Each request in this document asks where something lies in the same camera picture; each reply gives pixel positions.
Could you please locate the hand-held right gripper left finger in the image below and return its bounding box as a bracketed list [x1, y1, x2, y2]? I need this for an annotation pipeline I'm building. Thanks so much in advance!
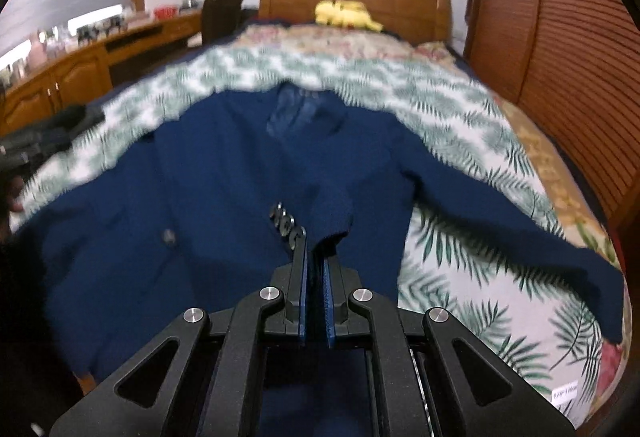
[50, 231, 321, 437]

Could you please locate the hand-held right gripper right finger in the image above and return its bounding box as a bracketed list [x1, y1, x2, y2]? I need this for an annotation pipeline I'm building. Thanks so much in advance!
[322, 254, 577, 437]

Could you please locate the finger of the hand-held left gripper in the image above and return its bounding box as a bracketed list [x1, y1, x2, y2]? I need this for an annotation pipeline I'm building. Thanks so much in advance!
[47, 104, 107, 142]

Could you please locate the navy blue jacket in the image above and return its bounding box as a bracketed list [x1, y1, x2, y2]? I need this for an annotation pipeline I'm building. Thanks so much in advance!
[10, 82, 628, 385]

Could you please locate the person's left hand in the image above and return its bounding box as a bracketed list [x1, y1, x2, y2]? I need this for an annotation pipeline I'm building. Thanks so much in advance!
[0, 174, 25, 218]

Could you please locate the wooden sideboard cabinet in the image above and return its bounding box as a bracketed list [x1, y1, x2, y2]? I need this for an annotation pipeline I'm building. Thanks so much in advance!
[0, 9, 205, 138]

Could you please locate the pink bottle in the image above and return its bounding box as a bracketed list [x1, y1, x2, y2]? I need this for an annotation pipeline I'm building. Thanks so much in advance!
[29, 32, 49, 68]

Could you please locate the black chair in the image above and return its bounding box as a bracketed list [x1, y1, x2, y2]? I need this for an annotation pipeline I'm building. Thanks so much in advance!
[201, 0, 247, 46]

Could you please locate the leaf print blanket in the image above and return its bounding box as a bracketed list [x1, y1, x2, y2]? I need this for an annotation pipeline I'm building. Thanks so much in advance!
[20, 42, 608, 423]

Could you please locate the floral quilt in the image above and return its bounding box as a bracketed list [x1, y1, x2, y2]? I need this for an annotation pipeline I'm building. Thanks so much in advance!
[220, 23, 628, 388]

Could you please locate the yellow plush toy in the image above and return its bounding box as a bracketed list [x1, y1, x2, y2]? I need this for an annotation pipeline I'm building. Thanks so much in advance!
[314, 0, 385, 32]

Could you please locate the wooden louvered wardrobe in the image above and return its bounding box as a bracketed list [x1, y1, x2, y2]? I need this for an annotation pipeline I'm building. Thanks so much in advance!
[462, 0, 640, 228]

